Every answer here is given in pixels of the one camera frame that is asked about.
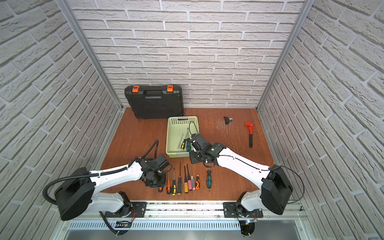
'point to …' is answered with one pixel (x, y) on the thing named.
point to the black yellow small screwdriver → (174, 187)
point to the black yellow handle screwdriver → (183, 144)
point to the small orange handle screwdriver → (168, 189)
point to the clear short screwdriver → (192, 181)
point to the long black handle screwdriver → (179, 185)
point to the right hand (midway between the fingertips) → (195, 156)
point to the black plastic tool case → (155, 101)
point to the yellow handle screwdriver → (186, 186)
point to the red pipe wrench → (250, 125)
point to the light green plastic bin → (179, 128)
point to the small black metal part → (227, 120)
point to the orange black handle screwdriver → (160, 189)
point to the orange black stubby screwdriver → (197, 180)
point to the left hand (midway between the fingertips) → (166, 183)
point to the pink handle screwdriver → (190, 182)
